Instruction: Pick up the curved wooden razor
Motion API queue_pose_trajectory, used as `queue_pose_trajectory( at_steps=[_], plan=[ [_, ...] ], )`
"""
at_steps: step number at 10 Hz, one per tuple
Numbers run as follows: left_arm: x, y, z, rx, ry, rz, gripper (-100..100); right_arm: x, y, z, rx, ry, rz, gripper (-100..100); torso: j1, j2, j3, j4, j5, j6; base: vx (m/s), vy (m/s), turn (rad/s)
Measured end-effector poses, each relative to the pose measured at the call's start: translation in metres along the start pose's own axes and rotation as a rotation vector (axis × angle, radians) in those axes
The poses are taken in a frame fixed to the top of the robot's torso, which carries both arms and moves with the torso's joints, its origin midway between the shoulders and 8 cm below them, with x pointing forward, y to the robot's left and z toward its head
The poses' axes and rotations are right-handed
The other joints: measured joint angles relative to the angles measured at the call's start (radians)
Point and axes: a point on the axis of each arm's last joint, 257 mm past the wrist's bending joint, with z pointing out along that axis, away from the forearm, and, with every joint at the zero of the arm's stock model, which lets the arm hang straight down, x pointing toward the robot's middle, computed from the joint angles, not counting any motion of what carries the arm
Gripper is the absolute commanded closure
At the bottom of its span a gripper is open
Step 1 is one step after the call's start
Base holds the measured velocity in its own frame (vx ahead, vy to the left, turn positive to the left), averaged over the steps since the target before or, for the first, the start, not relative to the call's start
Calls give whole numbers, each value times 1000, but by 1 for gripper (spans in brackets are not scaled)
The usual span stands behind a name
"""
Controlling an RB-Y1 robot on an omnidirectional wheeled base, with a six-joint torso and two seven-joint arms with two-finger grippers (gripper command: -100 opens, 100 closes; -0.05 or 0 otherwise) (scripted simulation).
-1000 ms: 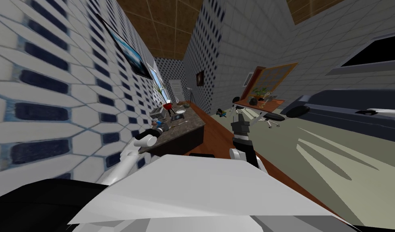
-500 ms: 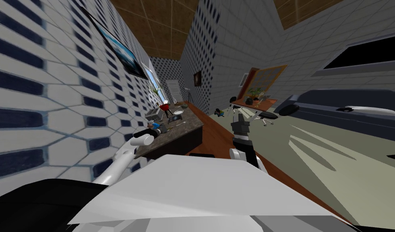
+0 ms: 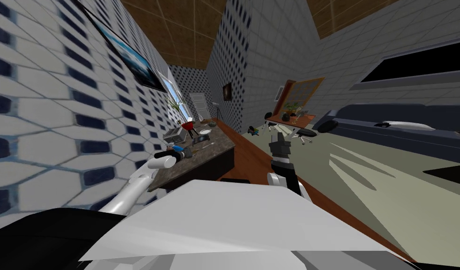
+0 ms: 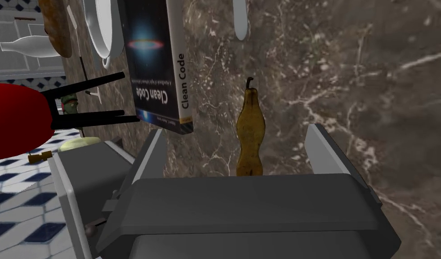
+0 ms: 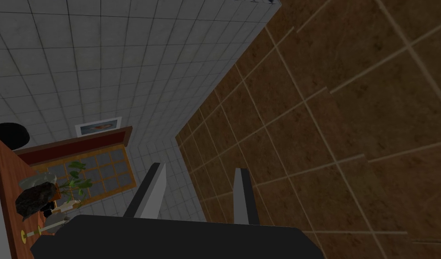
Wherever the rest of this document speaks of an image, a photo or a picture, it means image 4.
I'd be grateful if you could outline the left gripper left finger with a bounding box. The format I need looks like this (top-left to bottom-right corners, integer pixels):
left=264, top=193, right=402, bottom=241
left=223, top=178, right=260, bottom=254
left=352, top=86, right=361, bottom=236
left=132, top=128, right=167, bottom=185

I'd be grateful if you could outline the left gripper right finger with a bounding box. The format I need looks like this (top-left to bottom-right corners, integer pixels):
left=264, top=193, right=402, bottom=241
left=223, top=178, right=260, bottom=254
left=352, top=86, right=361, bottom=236
left=303, top=123, right=352, bottom=176

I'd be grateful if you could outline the grey toaster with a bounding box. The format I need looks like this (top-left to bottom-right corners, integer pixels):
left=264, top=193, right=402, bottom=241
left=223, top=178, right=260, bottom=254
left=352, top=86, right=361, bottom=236
left=48, top=139, right=135, bottom=259

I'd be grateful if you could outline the pale yellow round thing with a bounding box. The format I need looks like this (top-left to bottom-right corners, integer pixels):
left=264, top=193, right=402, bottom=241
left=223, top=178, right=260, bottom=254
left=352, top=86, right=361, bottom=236
left=58, top=136, right=102, bottom=152

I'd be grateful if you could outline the brown pear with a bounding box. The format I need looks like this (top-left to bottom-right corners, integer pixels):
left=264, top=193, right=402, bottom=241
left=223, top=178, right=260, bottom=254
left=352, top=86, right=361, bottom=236
left=236, top=76, right=267, bottom=177

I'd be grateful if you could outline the dark blue book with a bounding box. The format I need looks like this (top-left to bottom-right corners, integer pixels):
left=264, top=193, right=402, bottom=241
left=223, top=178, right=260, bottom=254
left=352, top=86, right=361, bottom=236
left=117, top=0, right=194, bottom=136

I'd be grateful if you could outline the white bowl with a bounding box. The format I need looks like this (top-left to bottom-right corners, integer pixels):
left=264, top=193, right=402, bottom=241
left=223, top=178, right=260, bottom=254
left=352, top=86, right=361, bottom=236
left=82, top=0, right=126, bottom=70

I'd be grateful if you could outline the red chair with black legs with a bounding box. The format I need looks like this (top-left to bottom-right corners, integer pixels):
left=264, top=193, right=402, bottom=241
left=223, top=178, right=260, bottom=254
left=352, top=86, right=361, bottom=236
left=0, top=71, right=141, bottom=161

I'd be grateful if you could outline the brown bread loaf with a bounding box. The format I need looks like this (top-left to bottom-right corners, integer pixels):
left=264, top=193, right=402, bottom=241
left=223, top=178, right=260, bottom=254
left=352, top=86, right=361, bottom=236
left=38, top=0, right=73, bottom=59

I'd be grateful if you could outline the white bottle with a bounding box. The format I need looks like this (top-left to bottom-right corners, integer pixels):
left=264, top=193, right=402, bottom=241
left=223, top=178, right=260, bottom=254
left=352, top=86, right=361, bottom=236
left=0, top=35, right=62, bottom=58

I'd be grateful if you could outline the white cabinet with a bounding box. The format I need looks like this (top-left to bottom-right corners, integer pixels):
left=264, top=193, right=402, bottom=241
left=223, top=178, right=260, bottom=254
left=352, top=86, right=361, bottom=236
left=0, top=9, right=67, bottom=73

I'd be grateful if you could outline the black-handled knife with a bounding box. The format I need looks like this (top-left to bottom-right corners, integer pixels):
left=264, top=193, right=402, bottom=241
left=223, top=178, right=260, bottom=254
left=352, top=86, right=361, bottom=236
left=66, top=5, right=100, bottom=98

